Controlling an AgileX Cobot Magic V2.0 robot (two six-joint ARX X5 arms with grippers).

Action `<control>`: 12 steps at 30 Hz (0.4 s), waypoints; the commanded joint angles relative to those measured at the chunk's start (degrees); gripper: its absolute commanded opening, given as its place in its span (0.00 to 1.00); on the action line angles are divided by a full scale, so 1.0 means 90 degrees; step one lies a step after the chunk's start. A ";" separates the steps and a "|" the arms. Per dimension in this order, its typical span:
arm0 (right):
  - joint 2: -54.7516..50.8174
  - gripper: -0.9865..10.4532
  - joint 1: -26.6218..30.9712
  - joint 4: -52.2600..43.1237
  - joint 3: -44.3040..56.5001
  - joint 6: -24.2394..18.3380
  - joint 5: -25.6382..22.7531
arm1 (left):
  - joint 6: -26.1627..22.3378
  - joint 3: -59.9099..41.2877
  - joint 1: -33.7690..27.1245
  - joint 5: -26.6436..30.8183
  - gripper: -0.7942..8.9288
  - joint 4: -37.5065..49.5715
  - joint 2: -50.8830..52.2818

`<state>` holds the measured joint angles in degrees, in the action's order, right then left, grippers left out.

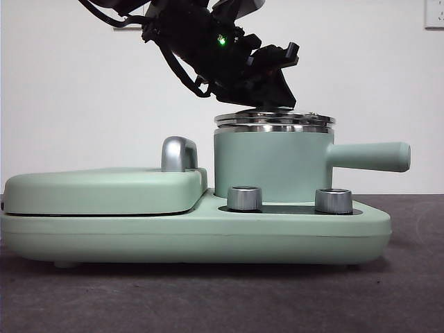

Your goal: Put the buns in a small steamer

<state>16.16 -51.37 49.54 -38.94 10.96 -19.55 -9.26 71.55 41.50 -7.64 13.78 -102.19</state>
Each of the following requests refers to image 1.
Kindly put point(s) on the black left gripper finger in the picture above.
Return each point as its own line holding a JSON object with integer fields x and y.
{"x": 263, "y": 90}

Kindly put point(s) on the glass pot lid green knob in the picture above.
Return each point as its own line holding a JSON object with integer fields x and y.
{"x": 312, "y": 118}

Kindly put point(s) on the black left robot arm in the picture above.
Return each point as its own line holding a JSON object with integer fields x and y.
{"x": 194, "y": 31}

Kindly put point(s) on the silver control knob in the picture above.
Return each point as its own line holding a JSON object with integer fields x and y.
{"x": 333, "y": 200}
{"x": 244, "y": 198}

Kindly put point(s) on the black control panel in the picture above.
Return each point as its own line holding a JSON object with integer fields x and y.
{"x": 288, "y": 209}

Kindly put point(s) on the mint green breakfast machine base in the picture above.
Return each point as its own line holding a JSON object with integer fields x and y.
{"x": 194, "y": 239}

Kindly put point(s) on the mint green griddle cover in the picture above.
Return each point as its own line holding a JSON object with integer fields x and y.
{"x": 104, "y": 190}

